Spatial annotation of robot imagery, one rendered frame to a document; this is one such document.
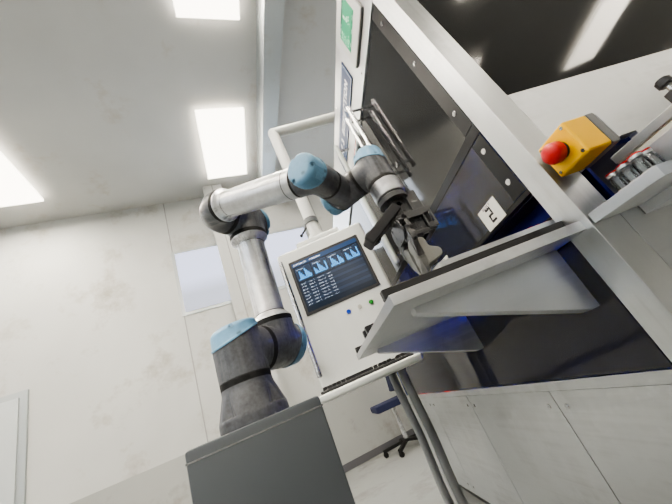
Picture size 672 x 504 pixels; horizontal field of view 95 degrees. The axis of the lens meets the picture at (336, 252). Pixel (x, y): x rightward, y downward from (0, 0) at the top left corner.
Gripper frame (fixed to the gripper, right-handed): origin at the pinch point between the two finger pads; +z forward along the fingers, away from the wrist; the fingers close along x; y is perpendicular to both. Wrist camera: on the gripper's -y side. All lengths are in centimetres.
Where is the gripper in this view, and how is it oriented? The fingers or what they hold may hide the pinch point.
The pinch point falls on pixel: (424, 276)
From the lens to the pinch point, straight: 67.1
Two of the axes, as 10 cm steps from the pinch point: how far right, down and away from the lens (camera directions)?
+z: 3.7, 8.4, -4.1
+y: 9.3, -3.2, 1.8
